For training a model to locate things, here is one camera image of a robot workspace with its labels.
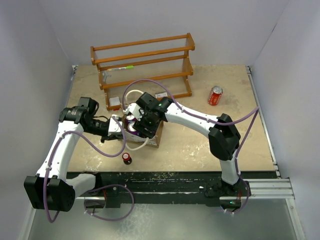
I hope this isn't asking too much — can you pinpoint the purple can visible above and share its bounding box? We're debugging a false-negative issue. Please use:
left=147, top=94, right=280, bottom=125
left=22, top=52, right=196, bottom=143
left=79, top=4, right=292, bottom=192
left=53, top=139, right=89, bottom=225
left=124, top=114, right=136, bottom=124
left=127, top=122, right=141, bottom=137

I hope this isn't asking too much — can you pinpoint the canvas tote bag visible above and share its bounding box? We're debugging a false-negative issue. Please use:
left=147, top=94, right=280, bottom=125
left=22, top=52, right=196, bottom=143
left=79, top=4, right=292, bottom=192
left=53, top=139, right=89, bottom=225
left=119, top=89, right=164, bottom=151

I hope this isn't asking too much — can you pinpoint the red cola can back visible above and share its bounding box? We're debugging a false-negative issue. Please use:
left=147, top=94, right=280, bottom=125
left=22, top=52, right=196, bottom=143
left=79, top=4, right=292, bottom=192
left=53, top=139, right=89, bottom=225
left=207, top=85, right=223, bottom=106

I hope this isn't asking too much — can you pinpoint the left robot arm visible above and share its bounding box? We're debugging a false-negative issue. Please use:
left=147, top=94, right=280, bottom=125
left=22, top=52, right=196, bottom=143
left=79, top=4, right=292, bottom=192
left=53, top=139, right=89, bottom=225
left=23, top=97, right=126, bottom=212

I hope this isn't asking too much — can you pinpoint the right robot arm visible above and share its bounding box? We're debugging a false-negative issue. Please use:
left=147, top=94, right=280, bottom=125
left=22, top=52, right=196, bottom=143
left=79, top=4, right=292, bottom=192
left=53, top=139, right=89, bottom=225
left=127, top=92, right=241, bottom=196

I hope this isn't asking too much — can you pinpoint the white box under rack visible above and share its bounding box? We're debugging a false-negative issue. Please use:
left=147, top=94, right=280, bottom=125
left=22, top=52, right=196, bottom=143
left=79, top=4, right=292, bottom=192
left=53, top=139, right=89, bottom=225
left=109, top=96, right=121, bottom=107

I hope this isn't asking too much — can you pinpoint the small red-capped dark bottle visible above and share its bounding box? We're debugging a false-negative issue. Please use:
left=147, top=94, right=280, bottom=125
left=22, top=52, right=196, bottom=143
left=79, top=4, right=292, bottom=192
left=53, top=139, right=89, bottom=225
left=121, top=152, right=132, bottom=165

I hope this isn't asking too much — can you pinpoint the orange wooden rack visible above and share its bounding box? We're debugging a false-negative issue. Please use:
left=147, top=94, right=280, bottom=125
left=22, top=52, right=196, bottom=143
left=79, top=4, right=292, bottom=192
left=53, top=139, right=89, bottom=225
left=90, top=33, right=196, bottom=111

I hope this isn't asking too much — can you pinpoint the green-capped marker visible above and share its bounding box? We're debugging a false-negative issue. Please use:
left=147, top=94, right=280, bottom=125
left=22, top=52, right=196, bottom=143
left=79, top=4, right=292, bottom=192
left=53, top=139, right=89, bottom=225
left=107, top=65, right=134, bottom=72

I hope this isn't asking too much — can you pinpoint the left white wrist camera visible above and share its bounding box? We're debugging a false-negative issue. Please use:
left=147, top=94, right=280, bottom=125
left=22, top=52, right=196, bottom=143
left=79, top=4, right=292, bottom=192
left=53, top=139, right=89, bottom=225
left=108, top=114, right=124, bottom=136

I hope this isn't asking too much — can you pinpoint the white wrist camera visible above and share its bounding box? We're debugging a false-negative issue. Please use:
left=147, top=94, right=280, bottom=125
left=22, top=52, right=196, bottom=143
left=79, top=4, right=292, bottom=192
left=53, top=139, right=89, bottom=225
left=108, top=114, right=124, bottom=136
left=122, top=103, right=144, bottom=121

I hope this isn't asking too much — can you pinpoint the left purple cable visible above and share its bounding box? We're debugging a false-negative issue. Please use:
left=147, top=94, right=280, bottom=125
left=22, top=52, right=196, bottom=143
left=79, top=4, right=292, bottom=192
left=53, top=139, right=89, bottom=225
left=42, top=115, right=135, bottom=223

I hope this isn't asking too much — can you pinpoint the purple cable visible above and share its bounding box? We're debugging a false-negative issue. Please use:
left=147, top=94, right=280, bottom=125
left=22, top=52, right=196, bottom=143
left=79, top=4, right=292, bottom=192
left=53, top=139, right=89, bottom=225
left=42, top=115, right=135, bottom=223
left=121, top=79, right=261, bottom=216

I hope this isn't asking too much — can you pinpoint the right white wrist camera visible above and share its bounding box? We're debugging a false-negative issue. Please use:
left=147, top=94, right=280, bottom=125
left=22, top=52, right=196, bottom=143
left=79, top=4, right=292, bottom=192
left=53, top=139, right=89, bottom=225
left=122, top=103, right=144, bottom=121

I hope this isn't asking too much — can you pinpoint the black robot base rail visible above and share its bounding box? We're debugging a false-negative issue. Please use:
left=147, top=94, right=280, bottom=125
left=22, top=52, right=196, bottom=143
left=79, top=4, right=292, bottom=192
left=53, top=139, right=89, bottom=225
left=82, top=171, right=277, bottom=209

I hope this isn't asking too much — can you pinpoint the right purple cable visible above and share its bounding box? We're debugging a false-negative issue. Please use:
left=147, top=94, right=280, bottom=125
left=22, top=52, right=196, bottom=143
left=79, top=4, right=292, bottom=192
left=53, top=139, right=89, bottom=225
left=121, top=79, right=261, bottom=216

